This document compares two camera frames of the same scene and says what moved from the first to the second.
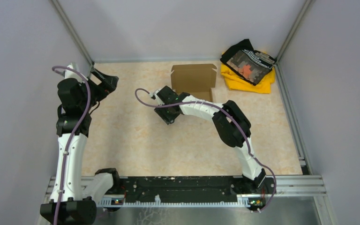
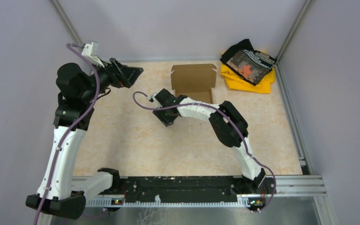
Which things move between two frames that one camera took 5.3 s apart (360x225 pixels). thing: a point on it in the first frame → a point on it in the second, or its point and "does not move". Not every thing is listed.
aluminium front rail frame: [282, 185] does not move
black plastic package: [251, 65] does not move
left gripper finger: [108, 78] → [124, 81]
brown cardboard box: [196, 79] does not move
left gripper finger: [110, 85] → [131, 74]
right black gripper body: [166, 115] does not move
